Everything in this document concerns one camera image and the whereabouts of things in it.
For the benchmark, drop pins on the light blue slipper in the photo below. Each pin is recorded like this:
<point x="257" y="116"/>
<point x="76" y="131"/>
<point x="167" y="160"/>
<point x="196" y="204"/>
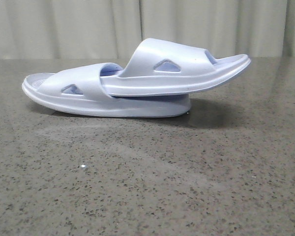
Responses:
<point x="160" y="67"/>
<point x="80" y="91"/>

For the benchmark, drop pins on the grey-white curtain backdrop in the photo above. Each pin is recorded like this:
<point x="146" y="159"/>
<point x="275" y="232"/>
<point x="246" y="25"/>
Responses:
<point x="111" y="29"/>

